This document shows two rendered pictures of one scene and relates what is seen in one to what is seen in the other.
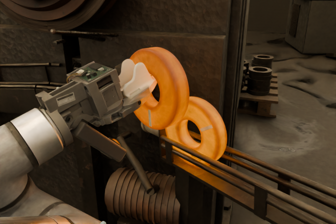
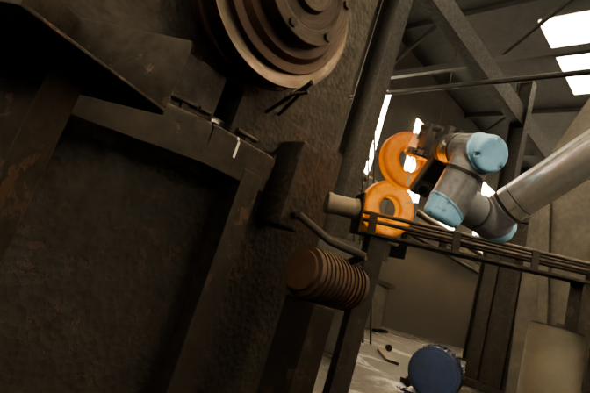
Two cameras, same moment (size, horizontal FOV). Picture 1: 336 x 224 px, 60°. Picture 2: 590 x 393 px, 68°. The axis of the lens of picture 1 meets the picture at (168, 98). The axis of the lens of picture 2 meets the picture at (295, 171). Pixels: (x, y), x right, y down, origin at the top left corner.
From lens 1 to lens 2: 1.26 m
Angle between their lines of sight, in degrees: 68
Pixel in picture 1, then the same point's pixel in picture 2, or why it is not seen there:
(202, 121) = (404, 197)
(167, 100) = not seen: hidden behind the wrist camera
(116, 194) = (330, 264)
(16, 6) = (252, 32)
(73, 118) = not seen: hidden behind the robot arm
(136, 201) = (345, 271)
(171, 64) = not seen: hidden behind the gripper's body
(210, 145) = (407, 216)
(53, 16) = (282, 66)
